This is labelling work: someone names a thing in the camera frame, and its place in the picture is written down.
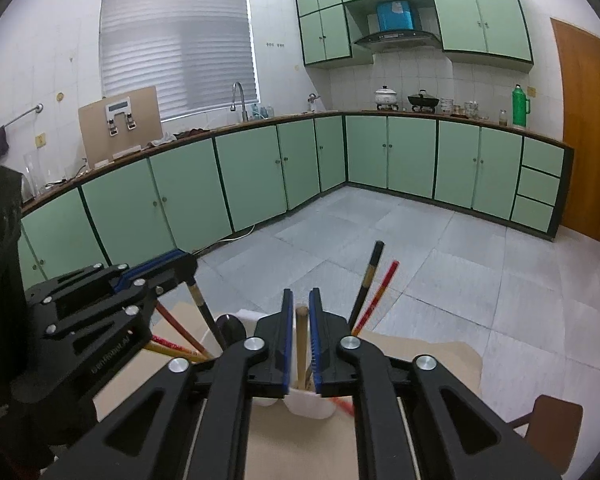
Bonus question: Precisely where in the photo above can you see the wooden chair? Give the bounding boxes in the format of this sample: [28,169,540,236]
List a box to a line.
[505,394,585,461]

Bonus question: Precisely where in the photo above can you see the black chopstick metal band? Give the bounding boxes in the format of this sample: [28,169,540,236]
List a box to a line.
[187,280,228,351]

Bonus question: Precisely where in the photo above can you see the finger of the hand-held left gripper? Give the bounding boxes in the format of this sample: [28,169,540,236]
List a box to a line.
[25,249,188,307]
[45,254,199,336]

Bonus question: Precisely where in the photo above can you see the metal kitchen faucet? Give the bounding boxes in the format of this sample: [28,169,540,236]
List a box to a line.
[230,81,248,123]

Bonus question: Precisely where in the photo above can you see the green upper cabinets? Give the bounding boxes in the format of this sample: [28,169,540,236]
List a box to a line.
[295,0,536,67]

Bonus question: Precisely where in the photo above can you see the black gold-tipped chopstick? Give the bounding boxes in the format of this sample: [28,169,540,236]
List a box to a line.
[349,241,385,323]

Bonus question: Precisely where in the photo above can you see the red orange patterned chopstick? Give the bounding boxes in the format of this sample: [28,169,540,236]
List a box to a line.
[147,341,206,364]
[352,260,400,336]

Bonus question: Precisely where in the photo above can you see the window blind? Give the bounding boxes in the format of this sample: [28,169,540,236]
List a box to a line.
[99,0,261,123]

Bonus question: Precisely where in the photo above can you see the clear glass jar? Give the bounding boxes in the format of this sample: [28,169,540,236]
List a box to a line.
[22,152,48,196]

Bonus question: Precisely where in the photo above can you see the wooden door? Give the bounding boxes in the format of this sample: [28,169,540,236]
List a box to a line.
[550,17,600,246]

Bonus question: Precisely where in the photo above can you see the white floor cable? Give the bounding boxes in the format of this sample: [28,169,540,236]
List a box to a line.
[195,224,256,253]

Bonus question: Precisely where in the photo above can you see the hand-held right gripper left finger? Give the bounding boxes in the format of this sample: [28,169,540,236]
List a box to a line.
[39,288,296,480]

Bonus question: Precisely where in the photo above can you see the translucent white plastic container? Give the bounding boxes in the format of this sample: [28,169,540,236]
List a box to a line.
[167,301,271,361]
[252,385,353,420]

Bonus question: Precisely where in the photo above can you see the green thermos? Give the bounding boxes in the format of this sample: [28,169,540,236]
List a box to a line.
[511,84,532,128]

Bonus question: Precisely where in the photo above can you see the dark round object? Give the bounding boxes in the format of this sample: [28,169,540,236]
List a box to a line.
[215,314,247,349]

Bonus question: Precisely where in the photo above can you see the green base cabinets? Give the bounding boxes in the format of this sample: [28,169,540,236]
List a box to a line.
[15,110,576,291]

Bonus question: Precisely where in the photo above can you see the plain wooden chopstick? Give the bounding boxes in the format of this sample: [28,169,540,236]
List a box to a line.
[295,305,310,391]

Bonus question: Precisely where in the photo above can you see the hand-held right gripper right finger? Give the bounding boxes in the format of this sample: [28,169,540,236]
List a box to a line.
[310,288,565,480]

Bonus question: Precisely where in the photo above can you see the cardboard board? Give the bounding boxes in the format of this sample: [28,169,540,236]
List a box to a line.
[77,86,163,166]

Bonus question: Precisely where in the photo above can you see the red floral wooden chopstick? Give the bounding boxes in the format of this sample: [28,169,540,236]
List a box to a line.
[157,302,203,353]

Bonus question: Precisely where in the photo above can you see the black wok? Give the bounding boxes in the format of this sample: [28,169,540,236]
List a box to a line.
[407,90,441,111]

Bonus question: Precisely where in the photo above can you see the white cooking pot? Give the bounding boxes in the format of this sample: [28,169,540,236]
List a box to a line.
[374,85,400,110]

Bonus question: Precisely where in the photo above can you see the metal towel rail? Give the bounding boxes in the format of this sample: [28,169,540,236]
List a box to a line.
[0,103,45,146]

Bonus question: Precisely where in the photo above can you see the white gripper holder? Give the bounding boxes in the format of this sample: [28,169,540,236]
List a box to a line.
[104,96,137,137]

